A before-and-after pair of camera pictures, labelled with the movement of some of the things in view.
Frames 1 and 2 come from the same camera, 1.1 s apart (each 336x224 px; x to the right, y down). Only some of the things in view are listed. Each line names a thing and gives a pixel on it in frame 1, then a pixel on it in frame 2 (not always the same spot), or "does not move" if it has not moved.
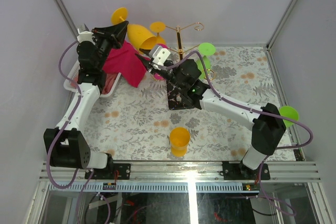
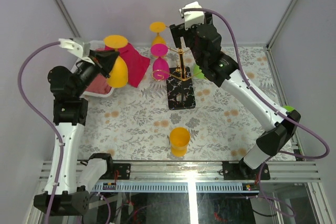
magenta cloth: x=127 y=61 does not move
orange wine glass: x=138 y=35 -> x=119 y=75
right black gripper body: x=170 y=74 -> x=196 y=54
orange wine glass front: x=179 y=138 does not move
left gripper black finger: x=117 y=31 -> x=106 y=59
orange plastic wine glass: x=157 y=27 does not move
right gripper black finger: x=147 y=61 -> x=177 y=32
